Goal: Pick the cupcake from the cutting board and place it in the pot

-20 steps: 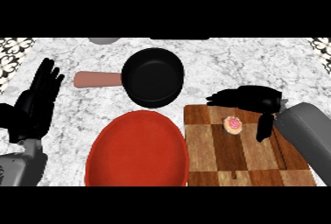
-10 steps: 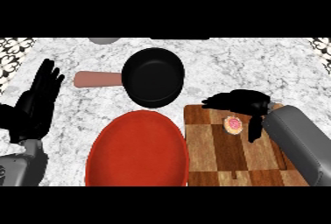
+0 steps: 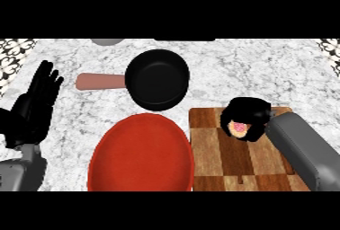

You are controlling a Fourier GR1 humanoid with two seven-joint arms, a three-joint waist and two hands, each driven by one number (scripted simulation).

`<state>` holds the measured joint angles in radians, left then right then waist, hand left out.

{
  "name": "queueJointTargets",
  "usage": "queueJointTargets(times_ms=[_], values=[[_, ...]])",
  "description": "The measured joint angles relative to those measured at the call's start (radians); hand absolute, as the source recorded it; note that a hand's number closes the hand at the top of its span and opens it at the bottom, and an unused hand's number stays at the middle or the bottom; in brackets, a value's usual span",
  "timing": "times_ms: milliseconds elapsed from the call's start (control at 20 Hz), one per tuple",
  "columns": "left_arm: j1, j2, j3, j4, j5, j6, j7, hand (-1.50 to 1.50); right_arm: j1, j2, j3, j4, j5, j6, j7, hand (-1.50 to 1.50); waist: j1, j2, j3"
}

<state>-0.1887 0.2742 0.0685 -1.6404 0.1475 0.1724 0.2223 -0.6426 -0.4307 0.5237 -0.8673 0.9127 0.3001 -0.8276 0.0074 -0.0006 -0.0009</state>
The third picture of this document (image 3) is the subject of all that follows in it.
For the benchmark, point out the wooden checkered cutting board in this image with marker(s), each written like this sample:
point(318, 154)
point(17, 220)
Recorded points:
point(234, 155)

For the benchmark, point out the grey round object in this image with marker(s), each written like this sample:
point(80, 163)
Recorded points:
point(107, 41)

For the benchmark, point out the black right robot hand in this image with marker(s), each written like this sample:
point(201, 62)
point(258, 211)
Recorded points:
point(247, 112)

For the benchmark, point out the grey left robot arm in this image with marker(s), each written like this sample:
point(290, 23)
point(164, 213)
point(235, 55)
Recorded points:
point(20, 170)

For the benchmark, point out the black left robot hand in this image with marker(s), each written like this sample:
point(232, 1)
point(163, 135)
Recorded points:
point(33, 104)

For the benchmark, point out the pink frosted cupcake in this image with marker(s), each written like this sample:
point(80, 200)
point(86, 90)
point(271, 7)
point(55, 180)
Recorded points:
point(238, 129)

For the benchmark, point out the red round plate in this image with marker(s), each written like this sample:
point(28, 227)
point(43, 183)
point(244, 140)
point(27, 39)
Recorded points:
point(141, 154)

